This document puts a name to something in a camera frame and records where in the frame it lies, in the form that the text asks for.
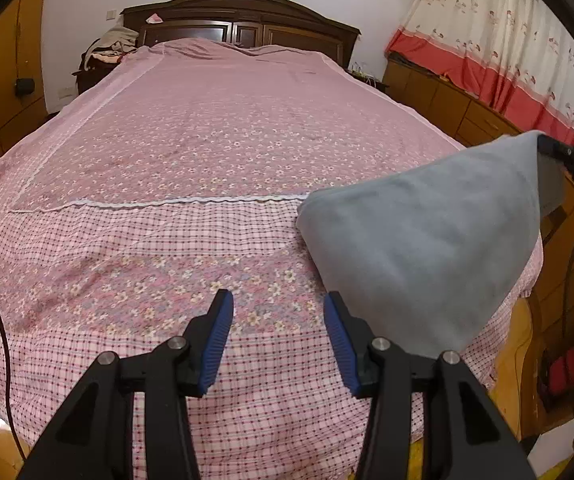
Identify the small black device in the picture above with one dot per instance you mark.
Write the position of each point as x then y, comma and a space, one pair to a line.
24, 87

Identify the pink floral bedspread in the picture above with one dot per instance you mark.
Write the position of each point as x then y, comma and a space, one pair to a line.
192, 135

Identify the pile of clothes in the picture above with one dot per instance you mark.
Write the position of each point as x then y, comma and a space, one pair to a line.
117, 40

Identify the small pink cloth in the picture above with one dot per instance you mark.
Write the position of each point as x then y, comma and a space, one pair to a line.
155, 18

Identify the red white printed curtain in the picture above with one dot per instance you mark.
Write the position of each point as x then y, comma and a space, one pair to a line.
492, 35

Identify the dark wooden nightstand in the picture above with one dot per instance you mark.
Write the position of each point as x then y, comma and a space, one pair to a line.
367, 79
89, 80

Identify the wooden wardrobe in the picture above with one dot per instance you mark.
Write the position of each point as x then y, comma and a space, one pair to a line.
12, 110

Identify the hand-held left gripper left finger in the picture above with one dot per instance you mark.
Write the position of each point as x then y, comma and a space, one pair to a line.
217, 340

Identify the red cloth item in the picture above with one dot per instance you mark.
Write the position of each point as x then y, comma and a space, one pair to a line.
564, 372

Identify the grey pants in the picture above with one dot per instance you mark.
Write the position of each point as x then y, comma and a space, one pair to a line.
417, 235

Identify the wooden low cabinet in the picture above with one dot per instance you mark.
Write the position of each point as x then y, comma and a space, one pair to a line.
442, 100

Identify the dark wooden headboard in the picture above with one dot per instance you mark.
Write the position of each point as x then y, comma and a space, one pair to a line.
247, 15

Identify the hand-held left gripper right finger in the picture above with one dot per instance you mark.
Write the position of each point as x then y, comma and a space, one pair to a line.
339, 345

